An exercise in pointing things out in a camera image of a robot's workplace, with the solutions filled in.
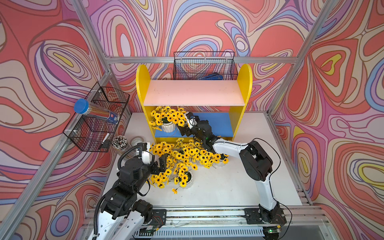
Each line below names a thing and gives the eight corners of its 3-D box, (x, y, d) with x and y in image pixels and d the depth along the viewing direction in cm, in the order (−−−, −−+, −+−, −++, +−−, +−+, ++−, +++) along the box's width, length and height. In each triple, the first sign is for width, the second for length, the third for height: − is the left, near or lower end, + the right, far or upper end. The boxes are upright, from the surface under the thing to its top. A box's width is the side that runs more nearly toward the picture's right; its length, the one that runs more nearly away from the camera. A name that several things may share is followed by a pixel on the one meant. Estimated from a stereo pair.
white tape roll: (131, 147, 100) (130, 145, 98) (129, 141, 104) (127, 139, 101) (144, 141, 103) (143, 139, 101) (142, 136, 107) (140, 133, 105)
